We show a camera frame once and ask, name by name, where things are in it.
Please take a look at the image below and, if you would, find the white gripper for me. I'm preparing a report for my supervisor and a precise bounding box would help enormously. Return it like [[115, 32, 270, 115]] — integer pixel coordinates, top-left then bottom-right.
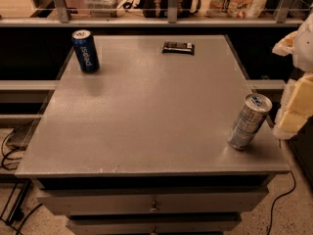
[[272, 14, 313, 140]]

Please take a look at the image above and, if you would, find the silver redbull can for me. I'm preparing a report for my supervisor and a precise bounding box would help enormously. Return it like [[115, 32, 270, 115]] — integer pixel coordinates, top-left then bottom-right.
[[227, 93, 272, 150]]

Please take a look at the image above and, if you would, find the blue pepsi can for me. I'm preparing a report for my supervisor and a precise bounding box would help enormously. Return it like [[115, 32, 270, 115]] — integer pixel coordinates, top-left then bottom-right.
[[71, 29, 100, 72]]

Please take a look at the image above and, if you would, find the snack chips bag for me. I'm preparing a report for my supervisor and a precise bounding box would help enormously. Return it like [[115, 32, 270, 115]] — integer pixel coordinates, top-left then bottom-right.
[[205, 0, 267, 19]]

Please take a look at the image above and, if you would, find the dark snack bar wrapper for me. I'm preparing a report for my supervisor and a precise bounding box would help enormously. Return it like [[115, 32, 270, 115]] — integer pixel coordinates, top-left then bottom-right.
[[162, 41, 195, 55]]

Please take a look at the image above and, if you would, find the black backpack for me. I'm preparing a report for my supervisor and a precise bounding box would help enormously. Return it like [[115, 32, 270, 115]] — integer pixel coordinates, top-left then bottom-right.
[[138, 0, 201, 18]]

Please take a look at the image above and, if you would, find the grey drawer cabinet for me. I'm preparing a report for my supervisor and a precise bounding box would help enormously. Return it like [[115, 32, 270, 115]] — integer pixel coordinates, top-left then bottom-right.
[[17, 35, 289, 235]]

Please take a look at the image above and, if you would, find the upper drawer with knob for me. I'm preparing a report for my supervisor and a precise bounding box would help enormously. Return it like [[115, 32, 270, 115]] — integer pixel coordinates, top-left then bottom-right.
[[37, 187, 268, 215]]

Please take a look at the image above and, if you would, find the drawer with knob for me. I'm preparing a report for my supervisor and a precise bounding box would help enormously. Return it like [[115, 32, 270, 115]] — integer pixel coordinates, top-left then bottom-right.
[[37, 187, 268, 215], [67, 215, 241, 235]]

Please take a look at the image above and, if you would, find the lower drawer with knob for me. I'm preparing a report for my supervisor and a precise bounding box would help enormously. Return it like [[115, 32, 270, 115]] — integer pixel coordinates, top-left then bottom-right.
[[67, 215, 241, 235]]

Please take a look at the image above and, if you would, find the black floor cable right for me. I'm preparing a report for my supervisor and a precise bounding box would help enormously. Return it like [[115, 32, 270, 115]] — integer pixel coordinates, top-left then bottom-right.
[[265, 169, 297, 235]]

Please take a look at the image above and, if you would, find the metal shelf rail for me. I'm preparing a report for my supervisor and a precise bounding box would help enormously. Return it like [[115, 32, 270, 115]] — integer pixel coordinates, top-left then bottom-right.
[[0, 0, 312, 27]]

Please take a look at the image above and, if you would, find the black floor cables left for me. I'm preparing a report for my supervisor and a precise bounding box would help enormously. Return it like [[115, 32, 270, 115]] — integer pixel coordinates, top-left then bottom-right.
[[0, 119, 43, 235]]

